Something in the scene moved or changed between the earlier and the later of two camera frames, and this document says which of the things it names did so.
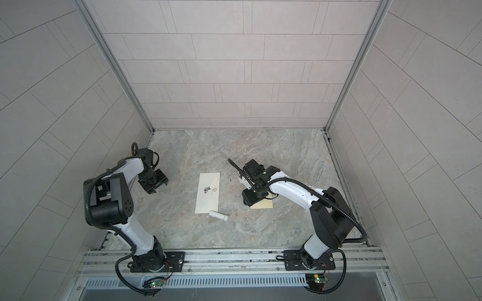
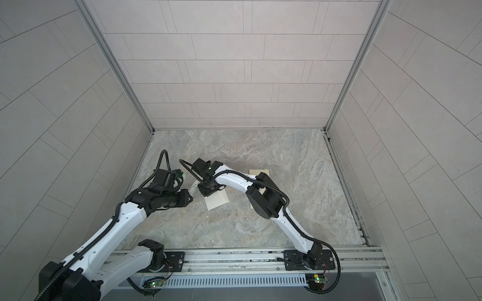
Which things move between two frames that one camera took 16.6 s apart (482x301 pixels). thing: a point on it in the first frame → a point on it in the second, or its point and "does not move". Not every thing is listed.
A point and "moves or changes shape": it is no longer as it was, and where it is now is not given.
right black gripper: (248, 199) → (206, 192)
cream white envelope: (208, 193) moves or changes shape
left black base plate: (173, 263) does not move
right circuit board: (316, 281) does not move
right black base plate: (293, 261) does not move
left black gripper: (150, 187) → (186, 198)
